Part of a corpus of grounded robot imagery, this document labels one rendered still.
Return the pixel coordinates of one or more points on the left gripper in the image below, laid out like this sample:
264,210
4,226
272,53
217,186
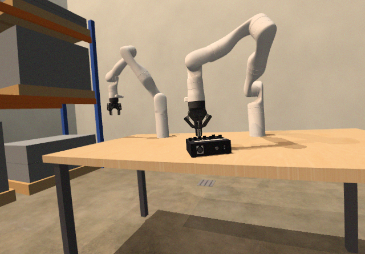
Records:
197,113

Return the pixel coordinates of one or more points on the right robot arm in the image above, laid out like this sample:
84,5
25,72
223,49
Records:
128,53

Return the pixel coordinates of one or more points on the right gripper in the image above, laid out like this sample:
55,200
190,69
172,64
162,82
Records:
114,104

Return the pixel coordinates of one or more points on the black lighting desk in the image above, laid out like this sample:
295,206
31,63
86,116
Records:
205,146

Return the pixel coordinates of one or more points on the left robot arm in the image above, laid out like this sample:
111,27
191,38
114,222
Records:
263,30

